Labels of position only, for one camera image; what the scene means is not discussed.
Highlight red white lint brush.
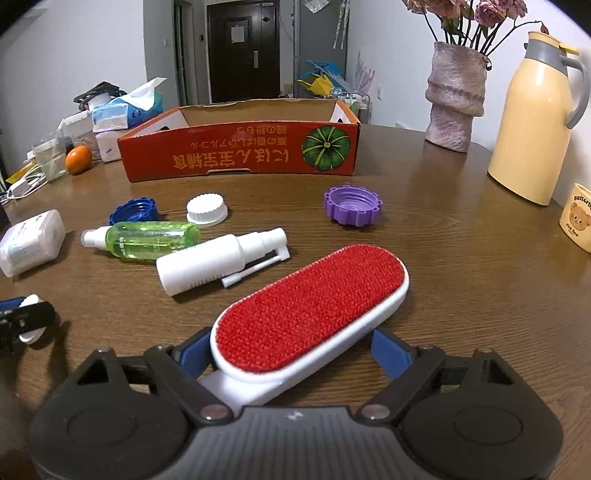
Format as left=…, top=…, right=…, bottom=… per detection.
left=199, top=244, right=410, bottom=412

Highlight clear glass cup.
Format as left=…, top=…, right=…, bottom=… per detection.
left=33, top=135, right=67, bottom=182

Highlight dark wooden door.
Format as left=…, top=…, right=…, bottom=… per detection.
left=206, top=1, right=280, bottom=103

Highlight white rectangular container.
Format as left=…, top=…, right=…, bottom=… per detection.
left=1, top=209, right=65, bottom=278

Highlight pink textured vase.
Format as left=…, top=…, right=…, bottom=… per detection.
left=425, top=42, right=490, bottom=153

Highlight white small cup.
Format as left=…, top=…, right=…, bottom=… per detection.
left=18, top=294, right=47, bottom=345

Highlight white spray bottle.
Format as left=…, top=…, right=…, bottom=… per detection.
left=156, top=228, right=290, bottom=296

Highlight orange fruit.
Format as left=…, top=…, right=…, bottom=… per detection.
left=65, top=145, right=93, bottom=175

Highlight dried pink roses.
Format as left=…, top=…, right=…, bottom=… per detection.
left=402, top=0, right=549, bottom=56

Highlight blue tissue pack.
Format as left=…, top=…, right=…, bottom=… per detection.
left=92, top=77, right=166, bottom=133

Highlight metal trolley rack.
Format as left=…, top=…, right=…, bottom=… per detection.
left=332, top=88, right=372, bottom=124

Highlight yellow bear mug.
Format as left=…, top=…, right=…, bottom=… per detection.
left=559, top=183, right=591, bottom=253

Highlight green spray bottle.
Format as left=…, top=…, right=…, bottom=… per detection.
left=80, top=221, right=201, bottom=262

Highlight white ribbed bottle cap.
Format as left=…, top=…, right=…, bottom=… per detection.
left=186, top=193, right=228, bottom=228

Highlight purple jar lid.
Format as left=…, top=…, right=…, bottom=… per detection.
left=324, top=184, right=383, bottom=227

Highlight blue jar lid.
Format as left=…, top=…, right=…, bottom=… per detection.
left=108, top=197, right=159, bottom=225

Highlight yellow thermos jug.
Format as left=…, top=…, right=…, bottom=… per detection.
left=488, top=31, right=590, bottom=206

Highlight orange cardboard box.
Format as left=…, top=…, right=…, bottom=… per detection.
left=117, top=98, right=361, bottom=182

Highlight grey refrigerator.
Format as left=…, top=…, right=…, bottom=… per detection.
left=294, top=1, right=348, bottom=98

